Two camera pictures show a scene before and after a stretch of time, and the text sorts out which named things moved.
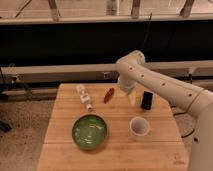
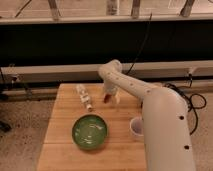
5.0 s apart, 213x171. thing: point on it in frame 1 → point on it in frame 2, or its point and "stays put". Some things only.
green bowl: x=89 y=132 stays put
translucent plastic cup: x=139 y=126 stays put
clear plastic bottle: x=84 y=95 stays put
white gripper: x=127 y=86 → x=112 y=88
